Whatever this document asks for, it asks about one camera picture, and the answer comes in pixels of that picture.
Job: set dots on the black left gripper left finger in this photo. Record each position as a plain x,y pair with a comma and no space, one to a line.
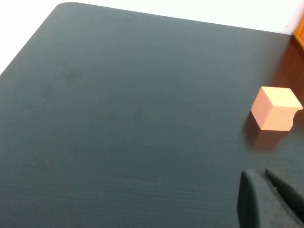
256,206

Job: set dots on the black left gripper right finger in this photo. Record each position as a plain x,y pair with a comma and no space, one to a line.
287,191

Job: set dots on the orange plastic cutlery holder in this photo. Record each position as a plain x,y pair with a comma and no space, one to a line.
301,35

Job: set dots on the salmon orange foam cube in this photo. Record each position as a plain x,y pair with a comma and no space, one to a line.
275,111

